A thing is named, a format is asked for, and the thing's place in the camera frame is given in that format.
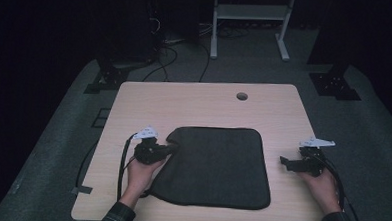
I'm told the black stand base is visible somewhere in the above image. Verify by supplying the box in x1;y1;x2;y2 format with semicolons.
308;61;364;103
84;57;154;98

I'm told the dark equipment tower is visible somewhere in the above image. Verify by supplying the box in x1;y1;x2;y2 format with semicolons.
95;0;167;65

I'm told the black floor cable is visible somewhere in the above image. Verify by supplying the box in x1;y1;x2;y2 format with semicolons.
141;44;180;85
197;42;212;84

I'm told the grey tape strip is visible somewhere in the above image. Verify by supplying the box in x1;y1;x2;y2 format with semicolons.
70;184;94;197

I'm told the yellow and black towel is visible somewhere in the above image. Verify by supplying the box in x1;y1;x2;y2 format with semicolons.
140;122;274;212

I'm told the black square floor frame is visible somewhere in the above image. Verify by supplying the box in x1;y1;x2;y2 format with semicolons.
90;107;112;130

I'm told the person's right hand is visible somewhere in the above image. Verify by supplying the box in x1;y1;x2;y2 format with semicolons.
296;168;345;215

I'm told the thin black hanging cable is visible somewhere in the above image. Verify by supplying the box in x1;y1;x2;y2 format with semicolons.
74;139;99;190

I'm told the person's left hand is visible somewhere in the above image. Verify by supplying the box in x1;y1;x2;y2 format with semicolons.
119;155;167;210

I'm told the white metal table frame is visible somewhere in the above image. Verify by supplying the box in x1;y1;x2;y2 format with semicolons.
209;0;297;64

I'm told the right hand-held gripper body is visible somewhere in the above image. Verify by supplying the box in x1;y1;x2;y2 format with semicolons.
297;136;337;179

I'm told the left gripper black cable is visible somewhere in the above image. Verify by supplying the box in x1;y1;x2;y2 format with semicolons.
115;132;138;204

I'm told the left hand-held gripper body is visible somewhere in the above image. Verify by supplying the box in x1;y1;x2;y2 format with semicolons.
131;124;171;166

